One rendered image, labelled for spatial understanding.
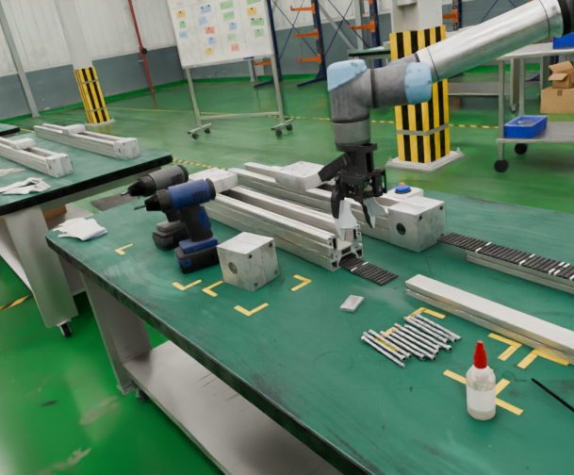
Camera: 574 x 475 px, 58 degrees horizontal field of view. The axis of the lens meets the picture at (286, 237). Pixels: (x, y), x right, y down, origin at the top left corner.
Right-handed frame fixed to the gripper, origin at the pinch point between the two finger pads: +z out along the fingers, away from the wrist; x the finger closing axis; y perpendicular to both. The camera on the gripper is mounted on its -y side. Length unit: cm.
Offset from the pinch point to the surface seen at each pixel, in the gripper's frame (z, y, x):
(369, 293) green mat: 9.9, 9.7, -6.1
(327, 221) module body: 1.8, -13.0, 2.5
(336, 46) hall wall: 22, -842, 709
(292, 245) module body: 7.3, -19.0, -4.8
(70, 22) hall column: -103, -1009, 212
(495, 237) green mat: 9.7, 13.4, 31.1
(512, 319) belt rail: 6.8, 38.4, -0.7
